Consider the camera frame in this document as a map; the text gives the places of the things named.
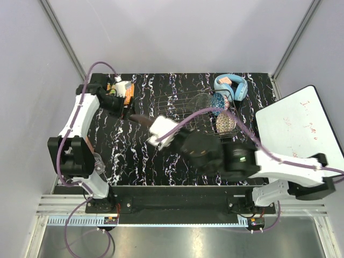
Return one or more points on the small pink cup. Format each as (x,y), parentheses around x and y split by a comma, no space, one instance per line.
(89,144)

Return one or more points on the clear glass bowl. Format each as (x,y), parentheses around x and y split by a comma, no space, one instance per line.
(200,101)

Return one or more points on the blue triangle pattern bowl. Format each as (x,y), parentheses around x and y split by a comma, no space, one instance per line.
(219,101)

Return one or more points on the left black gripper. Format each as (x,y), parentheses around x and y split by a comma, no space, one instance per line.
(119,112)

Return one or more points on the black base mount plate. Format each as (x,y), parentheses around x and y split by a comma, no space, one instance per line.
(134,199)

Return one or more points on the light blue headphones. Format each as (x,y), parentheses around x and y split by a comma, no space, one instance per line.
(235,92)

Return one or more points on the clear drinking glass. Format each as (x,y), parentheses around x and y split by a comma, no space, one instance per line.
(99,164)

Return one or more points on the pink cube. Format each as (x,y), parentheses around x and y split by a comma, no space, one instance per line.
(225,80)

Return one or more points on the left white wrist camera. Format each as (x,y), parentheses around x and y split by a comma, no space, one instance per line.
(120,87)

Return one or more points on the white whiteboard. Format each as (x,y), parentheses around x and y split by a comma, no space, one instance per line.
(297,125)

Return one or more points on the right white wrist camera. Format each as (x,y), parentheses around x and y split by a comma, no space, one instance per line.
(160,127)

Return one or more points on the orange book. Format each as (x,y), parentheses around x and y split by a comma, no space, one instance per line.
(129,94)

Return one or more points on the wire dish rack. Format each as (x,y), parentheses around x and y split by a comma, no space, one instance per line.
(174,106)

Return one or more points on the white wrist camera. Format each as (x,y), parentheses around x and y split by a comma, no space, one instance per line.
(160,127)
(120,87)

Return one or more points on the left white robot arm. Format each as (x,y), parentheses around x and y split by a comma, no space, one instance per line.
(72,157)

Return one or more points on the beige patterned bowl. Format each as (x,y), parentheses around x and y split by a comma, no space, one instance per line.
(224,123)

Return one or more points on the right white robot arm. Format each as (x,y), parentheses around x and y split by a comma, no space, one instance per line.
(302,178)

